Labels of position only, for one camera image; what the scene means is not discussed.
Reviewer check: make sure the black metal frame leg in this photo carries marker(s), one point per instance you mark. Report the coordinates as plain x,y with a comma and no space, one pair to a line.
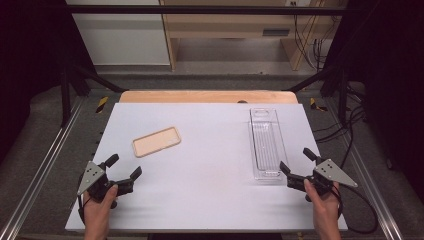
341,93
66,96

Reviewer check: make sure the white table sheet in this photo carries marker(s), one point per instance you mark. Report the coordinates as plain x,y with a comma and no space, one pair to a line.
200,186

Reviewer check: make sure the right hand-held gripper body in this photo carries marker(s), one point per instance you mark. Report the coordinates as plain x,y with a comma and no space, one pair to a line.
331,172

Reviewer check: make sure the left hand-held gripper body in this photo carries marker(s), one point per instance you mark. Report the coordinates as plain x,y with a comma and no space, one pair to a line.
91,175

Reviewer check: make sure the clear plastic packaging tray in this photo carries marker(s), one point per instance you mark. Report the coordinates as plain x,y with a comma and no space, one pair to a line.
268,143

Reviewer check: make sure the black metal frame bar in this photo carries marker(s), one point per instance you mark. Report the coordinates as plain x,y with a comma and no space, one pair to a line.
200,10

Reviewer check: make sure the black curtain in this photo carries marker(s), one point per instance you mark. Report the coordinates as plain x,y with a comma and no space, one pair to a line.
393,83
30,66

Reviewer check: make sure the wooden table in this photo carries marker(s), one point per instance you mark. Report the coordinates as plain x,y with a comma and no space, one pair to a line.
200,96

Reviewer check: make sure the aluminium rail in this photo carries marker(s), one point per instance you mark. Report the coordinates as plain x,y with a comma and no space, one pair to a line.
373,196
36,173

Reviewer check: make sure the person's right hand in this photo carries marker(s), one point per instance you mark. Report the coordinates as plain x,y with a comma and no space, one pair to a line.
326,211

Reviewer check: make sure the beige phone case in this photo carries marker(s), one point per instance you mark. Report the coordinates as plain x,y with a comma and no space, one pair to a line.
156,141

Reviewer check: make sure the white cabinet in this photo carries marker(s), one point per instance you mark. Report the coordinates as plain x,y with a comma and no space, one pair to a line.
123,40

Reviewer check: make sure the light wooden desk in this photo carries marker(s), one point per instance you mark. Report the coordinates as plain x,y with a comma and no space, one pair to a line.
226,25

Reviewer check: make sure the person's left hand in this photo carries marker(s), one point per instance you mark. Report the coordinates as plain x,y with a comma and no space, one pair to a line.
96,215

